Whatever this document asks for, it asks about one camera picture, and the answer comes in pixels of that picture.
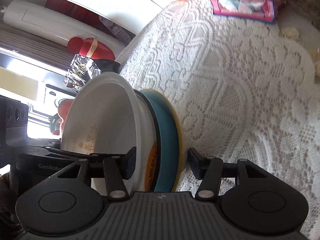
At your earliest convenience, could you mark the large white paper bowl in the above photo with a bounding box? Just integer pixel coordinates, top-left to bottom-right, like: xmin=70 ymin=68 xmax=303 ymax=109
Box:
xmin=61 ymin=72 xmax=159 ymax=191

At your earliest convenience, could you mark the blue enamel bowl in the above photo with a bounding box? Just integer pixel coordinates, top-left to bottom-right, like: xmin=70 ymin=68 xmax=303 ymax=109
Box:
xmin=136 ymin=90 xmax=183 ymax=192

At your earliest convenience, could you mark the orange plastic stool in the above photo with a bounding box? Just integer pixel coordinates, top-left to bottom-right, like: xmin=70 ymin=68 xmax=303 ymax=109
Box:
xmin=49 ymin=99 xmax=74 ymax=135

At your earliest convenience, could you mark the white washing machine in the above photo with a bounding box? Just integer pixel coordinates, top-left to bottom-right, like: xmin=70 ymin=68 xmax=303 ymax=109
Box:
xmin=43 ymin=84 xmax=75 ymax=108

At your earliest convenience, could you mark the white lace tablecloth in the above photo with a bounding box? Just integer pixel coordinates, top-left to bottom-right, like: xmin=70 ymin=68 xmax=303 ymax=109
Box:
xmin=117 ymin=0 xmax=319 ymax=239

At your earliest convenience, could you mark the black snack bag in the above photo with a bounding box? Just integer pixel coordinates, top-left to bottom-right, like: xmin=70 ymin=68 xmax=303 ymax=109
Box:
xmin=62 ymin=53 xmax=121 ymax=93

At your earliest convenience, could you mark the white air conditioner unit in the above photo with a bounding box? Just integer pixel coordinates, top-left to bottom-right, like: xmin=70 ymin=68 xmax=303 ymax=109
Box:
xmin=1 ymin=0 xmax=126 ymax=55

